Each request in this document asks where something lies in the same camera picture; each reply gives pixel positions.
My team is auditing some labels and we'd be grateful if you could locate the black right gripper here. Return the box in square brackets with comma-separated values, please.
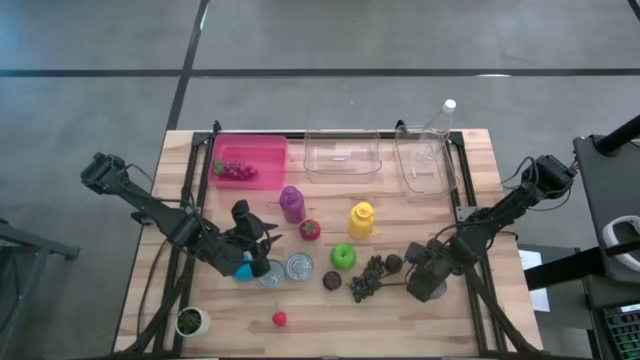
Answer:
[380, 264, 454, 304]

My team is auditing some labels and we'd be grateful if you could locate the clear plastic bin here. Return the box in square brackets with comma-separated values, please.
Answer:
[302, 128, 384, 185]
[393, 123, 461, 202]

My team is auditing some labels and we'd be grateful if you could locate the clear plastic bottle white cap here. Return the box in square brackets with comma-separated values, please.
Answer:
[417, 98, 458, 166]

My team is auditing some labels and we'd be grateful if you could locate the brown cable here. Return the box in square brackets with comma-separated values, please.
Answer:
[135, 233, 171, 326]

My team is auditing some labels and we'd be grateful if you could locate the white paper sheet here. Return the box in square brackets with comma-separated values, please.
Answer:
[518, 248, 552, 314]

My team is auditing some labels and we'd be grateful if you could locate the small red toy strawberry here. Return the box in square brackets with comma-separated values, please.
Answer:
[271, 302, 289, 329]

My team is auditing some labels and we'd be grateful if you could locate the black aluminium table frame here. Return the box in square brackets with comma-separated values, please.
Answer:
[149, 119, 526, 359]

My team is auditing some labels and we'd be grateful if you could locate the pink plastic bin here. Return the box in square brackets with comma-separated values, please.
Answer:
[207, 133, 290, 192]

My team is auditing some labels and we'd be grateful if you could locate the black round toy fruit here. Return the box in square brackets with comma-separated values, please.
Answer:
[383, 253, 405, 274]

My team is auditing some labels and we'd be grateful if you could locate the grey metal stand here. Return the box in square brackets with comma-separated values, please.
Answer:
[0, 214, 82, 360]

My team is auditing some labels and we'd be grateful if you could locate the small plant white pot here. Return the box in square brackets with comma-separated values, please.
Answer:
[174, 305, 212, 338]

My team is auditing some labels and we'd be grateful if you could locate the colourful backlit keyboard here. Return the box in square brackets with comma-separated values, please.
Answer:
[602, 302, 640, 360]

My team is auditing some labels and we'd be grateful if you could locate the red toy grape bunch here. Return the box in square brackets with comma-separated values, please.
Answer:
[213, 158, 260, 182]

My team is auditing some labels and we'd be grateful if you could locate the blue squeeze bottle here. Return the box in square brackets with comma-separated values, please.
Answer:
[231, 251, 256, 283]

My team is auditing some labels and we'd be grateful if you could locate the white round device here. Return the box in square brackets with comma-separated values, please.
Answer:
[601, 214, 640, 274]

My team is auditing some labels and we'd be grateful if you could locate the tuna can blue label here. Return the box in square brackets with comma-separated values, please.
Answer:
[257, 258, 287, 289]
[285, 251, 316, 282]

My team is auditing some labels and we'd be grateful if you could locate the red toy tomato green top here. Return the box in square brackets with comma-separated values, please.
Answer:
[298, 218, 322, 242]

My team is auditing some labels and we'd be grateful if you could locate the black pole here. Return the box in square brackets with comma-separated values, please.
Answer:
[594, 113, 640, 157]

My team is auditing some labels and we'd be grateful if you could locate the dark toy grape bunch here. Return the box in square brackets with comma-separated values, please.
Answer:
[347, 254, 386, 305]

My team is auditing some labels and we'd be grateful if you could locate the yellow squeeze bottle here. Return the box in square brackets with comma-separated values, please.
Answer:
[347, 200, 384, 241]

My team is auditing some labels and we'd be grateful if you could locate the green toy apple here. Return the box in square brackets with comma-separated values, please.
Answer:
[329, 242, 358, 272]

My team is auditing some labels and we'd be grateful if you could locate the black side desk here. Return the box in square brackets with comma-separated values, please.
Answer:
[524, 133, 640, 360]

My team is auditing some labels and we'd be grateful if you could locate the dark purple toy plum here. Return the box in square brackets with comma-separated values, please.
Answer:
[321, 270, 343, 292]

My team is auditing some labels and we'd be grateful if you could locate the purple squeeze bottle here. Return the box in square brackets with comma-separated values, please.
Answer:
[267, 185, 307, 226]

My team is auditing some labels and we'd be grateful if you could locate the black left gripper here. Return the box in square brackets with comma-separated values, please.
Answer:
[252, 220, 284, 257]

